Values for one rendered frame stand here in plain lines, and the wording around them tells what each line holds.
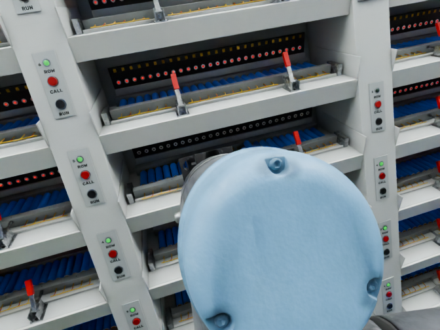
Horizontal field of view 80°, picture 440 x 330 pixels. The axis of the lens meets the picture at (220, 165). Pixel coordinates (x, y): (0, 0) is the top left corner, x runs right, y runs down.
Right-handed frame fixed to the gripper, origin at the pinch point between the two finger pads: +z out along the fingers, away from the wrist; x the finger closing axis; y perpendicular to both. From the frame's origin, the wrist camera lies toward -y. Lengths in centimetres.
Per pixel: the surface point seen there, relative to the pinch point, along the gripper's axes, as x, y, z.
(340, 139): -40.5, 2.1, 19.1
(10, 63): 29.2, 32.0, 8.1
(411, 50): -65, 21, 16
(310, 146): -31.8, 2.2, 19.9
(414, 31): -77, 28, 25
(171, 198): 7.2, -1.4, 16.4
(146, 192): 12.8, 1.4, 18.7
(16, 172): 35.6, 12.5, 12.2
